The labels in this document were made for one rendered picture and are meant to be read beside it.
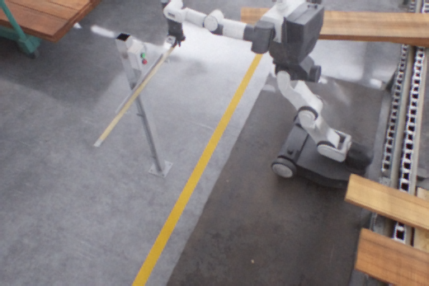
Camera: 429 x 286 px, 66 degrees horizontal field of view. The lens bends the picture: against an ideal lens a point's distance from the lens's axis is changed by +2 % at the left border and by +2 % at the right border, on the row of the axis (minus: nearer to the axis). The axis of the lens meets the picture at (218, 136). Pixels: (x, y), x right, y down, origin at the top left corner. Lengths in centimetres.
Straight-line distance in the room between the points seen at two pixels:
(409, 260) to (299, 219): 102
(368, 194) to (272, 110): 154
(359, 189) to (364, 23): 129
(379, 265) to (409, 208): 33
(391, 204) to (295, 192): 101
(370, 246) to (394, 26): 158
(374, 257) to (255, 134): 157
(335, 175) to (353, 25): 107
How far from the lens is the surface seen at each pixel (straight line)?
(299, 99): 230
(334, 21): 257
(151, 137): 230
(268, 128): 293
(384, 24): 267
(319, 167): 260
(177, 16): 195
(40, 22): 351
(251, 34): 183
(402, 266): 170
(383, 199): 179
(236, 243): 244
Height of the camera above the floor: 234
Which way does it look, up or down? 55 degrees down
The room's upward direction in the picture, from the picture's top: 1 degrees clockwise
